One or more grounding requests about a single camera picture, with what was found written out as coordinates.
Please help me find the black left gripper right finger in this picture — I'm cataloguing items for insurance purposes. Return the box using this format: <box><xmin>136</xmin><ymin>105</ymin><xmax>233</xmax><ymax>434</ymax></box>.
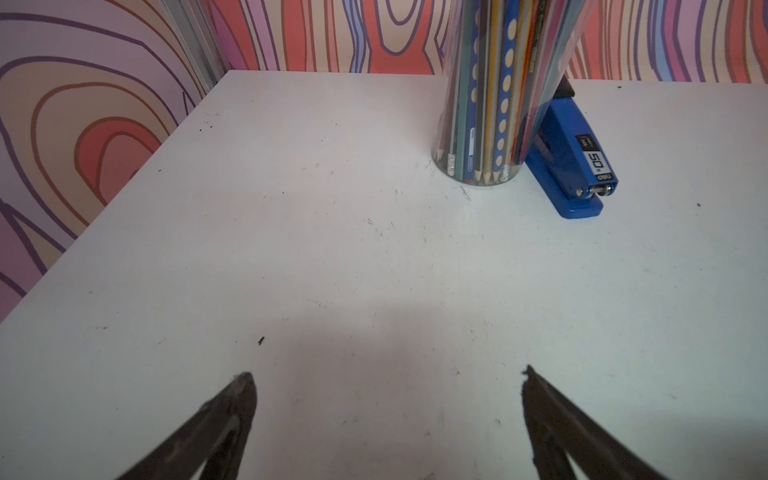
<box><xmin>521</xmin><ymin>366</ymin><xmax>664</xmax><ymax>479</ymax></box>

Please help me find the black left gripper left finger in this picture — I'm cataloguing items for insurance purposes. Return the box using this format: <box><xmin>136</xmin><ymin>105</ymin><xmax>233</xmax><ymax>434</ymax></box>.
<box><xmin>121</xmin><ymin>372</ymin><xmax>257</xmax><ymax>480</ymax></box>

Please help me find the blue stapler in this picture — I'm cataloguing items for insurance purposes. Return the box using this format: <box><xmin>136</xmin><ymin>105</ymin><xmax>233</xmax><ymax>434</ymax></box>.
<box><xmin>526</xmin><ymin>78</ymin><xmax>618</xmax><ymax>220</ymax></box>

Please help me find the clear pencil holder with pencils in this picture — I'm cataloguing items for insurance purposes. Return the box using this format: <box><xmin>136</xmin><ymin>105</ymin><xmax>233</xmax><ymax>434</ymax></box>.
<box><xmin>433</xmin><ymin>0</ymin><xmax>596</xmax><ymax>186</ymax></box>

